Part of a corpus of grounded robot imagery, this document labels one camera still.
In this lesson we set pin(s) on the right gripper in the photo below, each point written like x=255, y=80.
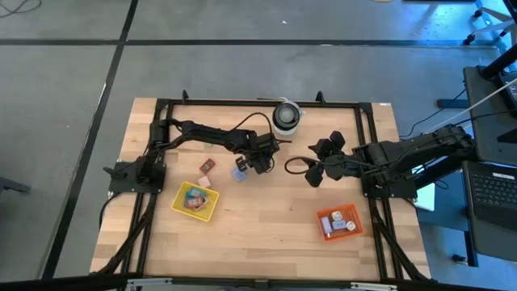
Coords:
x=343, y=166

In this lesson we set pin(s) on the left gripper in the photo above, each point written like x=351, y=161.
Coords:
x=262, y=143

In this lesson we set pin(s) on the red digital clock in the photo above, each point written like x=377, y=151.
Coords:
x=195, y=202
x=207, y=166

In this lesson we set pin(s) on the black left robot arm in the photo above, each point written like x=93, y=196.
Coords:
x=210, y=133

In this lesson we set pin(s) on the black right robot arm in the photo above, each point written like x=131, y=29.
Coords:
x=416, y=151

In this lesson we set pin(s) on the white digital clock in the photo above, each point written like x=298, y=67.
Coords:
x=206, y=200

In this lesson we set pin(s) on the orange plastic basket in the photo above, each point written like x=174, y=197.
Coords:
x=355, y=214

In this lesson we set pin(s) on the yellow plastic basket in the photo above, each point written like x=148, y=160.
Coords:
x=177, y=204

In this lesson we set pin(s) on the white label sticker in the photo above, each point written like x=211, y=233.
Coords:
x=385, y=104

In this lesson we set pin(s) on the white floor sheet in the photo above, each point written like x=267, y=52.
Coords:
x=427, y=198

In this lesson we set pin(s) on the silver extrusion bar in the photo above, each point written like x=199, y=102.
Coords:
x=373, y=286
x=149, y=282

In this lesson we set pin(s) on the black laptop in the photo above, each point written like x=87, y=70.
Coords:
x=493, y=190

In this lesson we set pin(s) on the black standing desk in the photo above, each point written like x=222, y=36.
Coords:
x=490, y=121

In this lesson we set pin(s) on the white thin rod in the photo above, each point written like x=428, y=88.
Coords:
x=484, y=99

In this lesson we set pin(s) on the white chair base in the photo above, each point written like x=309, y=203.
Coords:
x=490, y=26

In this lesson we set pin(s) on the black gantry beam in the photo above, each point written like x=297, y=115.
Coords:
x=60, y=283

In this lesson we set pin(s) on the dark grey floor foot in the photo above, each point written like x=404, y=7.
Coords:
x=12, y=186

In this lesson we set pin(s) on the pink white wall charger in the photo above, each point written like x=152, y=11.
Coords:
x=204, y=182

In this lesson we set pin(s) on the black aluminium table frame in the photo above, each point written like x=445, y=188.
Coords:
x=226, y=103

